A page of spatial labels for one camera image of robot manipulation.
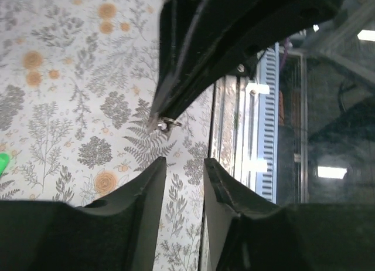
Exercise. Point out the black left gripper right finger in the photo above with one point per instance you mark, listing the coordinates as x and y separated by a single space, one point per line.
247 232

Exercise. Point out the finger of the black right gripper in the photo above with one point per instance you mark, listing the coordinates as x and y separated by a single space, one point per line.
189 33
258 24

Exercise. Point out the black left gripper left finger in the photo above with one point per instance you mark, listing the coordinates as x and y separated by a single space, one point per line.
116 232

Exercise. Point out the large silver keyring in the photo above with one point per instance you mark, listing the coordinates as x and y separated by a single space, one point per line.
164 124

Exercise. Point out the green key tag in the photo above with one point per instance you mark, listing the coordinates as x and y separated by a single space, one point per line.
4 161

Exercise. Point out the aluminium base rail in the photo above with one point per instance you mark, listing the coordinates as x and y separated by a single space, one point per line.
244 130

